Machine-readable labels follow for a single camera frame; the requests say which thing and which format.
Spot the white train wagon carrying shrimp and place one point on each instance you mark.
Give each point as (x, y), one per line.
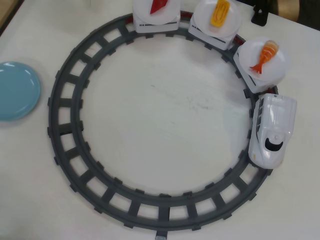
(255, 85)

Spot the black table clamp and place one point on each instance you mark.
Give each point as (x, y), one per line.
(258, 18)

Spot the white plate under tuna sushi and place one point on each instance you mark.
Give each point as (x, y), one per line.
(142, 11)

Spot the white plate under egg sushi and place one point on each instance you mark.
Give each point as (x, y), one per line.
(202, 15)

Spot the white train wagon carrying egg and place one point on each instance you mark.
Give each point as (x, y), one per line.
(217, 41)

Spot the red tuna sushi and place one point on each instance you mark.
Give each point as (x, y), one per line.
(157, 6)

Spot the grey circular toy train track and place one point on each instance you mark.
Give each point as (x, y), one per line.
(65, 127)

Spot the white train wagon carrying tuna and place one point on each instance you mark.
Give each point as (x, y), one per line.
(155, 28)

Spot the blue round dish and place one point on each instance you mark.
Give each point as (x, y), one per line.
(17, 92)

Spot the orange shrimp sushi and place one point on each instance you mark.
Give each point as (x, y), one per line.
(267, 52)

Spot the white plate for shrimp sushi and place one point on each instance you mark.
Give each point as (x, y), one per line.
(250, 55)

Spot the white Shinkansen toy locomotive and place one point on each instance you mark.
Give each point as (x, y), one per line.
(272, 120)

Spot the yellow egg sushi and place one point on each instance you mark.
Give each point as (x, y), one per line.
(220, 13)

